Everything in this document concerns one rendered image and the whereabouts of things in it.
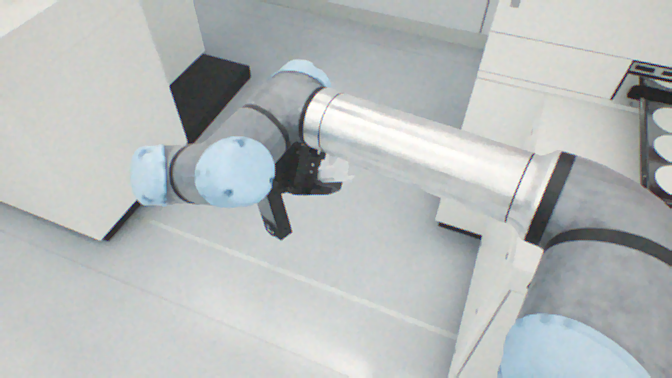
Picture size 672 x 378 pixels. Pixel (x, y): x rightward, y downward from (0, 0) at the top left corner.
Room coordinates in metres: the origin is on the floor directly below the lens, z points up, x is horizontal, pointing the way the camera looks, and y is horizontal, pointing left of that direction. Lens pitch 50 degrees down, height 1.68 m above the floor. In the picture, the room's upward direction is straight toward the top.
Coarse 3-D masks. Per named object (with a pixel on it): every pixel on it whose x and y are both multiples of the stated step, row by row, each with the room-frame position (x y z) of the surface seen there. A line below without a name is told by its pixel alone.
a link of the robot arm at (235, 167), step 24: (240, 120) 0.39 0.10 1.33; (264, 120) 0.40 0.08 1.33; (192, 144) 0.39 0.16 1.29; (216, 144) 0.35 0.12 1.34; (240, 144) 0.34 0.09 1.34; (264, 144) 0.37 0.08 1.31; (192, 168) 0.34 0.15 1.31; (216, 168) 0.31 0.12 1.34; (240, 168) 0.32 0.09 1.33; (264, 168) 0.34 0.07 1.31; (192, 192) 0.33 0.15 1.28; (216, 192) 0.30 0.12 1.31; (240, 192) 0.30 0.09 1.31; (264, 192) 0.32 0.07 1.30
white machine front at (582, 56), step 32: (512, 0) 1.14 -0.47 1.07; (544, 0) 1.12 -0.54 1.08; (576, 0) 1.09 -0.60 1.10; (608, 0) 1.06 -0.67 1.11; (640, 0) 1.04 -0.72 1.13; (512, 32) 1.14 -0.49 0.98; (544, 32) 1.11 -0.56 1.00; (576, 32) 1.08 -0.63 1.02; (608, 32) 1.05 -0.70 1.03; (640, 32) 1.03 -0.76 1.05; (480, 64) 1.16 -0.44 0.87; (512, 64) 1.12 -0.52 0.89; (544, 64) 1.09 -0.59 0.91; (576, 64) 1.06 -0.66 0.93; (608, 64) 1.04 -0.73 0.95; (576, 96) 1.05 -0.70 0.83; (608, 96) 1.02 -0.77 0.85; (640, 96) 1.00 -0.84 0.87
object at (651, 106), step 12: (648, 108) 0.92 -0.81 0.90; (660, 108) 0.92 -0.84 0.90; (648, 120) 0.87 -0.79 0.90; (648, 132) 0.83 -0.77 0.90; (660, 132) 0.83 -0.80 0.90; (648, 144) 0.79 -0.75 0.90; (648, 156) 0.75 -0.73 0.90; (660, 156) 0.75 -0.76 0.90; (648, 168) 0.71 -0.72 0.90; (648, 180) 0.68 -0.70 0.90; (660, 192) 0.64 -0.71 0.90
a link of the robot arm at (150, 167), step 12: (132, 156) 0.40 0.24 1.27; (144, 156) 0.38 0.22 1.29; (156, 156) 0.38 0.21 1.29; (168, 156) 0.38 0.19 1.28; (132, 168) 0.38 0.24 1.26; (144, 168) 0.37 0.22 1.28; (156, 168) 0.36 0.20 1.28; (168, 168) 0.36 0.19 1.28; (132, 180) 0.37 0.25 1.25; (144, 180) 0.36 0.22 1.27; (156, 180) 0.35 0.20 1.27; (168, 180) 0.35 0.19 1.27; (144, 192) 0.35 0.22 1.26; (156, 192) 0.34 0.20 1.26; (168, 192) 0.35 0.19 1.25; (144, 204) 0.35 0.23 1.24; (156, 204) 0.35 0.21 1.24; (168, 204) 0.35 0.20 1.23; (192, 204) 0.34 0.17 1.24
